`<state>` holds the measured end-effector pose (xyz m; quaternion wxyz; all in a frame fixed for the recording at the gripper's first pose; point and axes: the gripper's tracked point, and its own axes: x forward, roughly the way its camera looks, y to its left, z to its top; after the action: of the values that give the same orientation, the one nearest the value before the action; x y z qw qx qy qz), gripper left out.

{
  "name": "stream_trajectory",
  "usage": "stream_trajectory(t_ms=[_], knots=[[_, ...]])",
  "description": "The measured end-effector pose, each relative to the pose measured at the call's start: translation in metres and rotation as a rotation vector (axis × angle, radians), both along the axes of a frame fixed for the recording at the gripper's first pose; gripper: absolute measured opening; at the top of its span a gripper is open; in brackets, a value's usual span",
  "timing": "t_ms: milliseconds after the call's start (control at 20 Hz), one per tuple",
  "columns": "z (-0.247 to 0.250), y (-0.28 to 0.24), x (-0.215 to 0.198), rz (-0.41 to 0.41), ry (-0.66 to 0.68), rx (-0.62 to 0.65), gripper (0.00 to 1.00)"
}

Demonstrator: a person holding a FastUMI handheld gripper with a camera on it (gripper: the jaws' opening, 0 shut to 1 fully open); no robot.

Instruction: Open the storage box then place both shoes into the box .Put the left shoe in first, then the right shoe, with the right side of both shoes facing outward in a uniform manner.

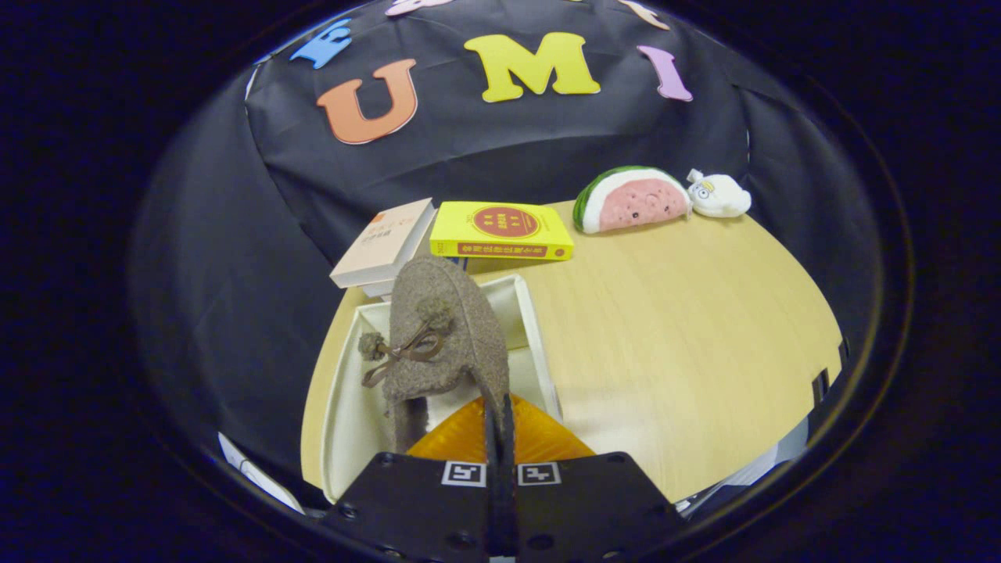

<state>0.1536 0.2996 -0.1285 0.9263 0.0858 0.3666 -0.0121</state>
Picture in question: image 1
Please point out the yellow book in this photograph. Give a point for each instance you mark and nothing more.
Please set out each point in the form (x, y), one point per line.
(500, 227)

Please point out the watermelon slice plush toy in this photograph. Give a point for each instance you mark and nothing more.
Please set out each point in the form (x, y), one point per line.
(633, 199)

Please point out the white plush toy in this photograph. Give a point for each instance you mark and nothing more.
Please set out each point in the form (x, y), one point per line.
(719, 195)

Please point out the white paper sheet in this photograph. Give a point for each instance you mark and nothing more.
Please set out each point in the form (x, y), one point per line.
(258, 473)

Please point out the brown fuzzy shoe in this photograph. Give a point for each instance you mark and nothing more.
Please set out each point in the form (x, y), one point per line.
(461, 344)

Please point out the beige book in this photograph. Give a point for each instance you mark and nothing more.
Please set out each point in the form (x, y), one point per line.
(383, 246)

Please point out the cream fabric storage box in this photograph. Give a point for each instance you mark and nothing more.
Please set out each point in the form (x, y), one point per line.
(352, 422)

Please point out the white book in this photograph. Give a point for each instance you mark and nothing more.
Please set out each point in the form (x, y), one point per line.
(375, 291)

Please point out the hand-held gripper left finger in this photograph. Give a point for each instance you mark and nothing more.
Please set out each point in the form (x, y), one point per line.
(407, 508)

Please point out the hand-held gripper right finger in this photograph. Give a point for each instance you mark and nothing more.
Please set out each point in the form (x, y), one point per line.
(594, 508)

